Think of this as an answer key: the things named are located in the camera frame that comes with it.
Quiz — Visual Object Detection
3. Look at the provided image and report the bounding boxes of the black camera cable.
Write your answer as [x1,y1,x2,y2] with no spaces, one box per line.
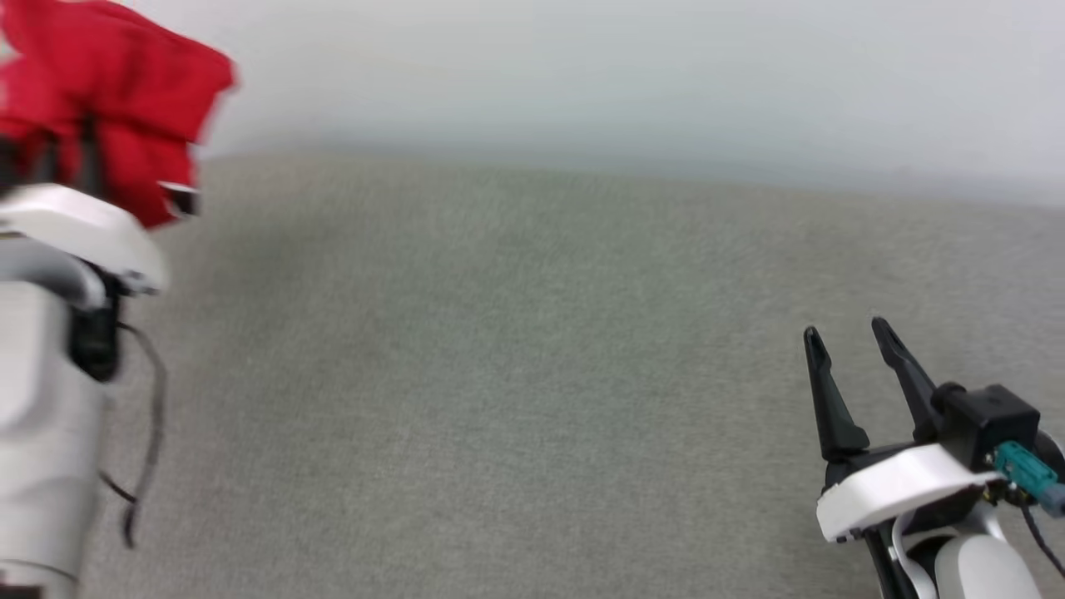
[98,320,169,550]
[1019,499,1065,577]

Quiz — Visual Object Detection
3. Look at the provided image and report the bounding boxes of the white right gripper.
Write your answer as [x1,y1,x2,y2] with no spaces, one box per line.
[802,316,1008,544]

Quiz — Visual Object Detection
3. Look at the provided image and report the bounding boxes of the red polo shirt white sleeves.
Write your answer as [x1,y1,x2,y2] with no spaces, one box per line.
[0,0,240,230]

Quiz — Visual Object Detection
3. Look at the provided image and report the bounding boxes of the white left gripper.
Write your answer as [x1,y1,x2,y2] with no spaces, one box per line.
[0,121,172,297]

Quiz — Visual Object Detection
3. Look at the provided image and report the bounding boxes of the black left camera cable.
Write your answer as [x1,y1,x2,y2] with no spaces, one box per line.
[98,320,169,550]

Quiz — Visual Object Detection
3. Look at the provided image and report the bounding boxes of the teal right camera connector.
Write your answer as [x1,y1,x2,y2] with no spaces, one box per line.
[993,441,1065,518]

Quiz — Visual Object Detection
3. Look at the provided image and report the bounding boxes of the black right camera cable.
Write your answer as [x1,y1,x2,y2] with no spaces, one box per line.
[1019,499,1065,577]

